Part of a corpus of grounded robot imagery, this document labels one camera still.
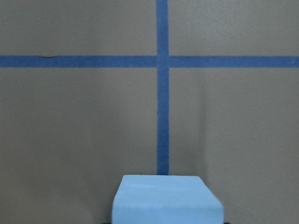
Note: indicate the light blue foam block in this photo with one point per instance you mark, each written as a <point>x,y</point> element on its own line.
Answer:
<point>165,199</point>

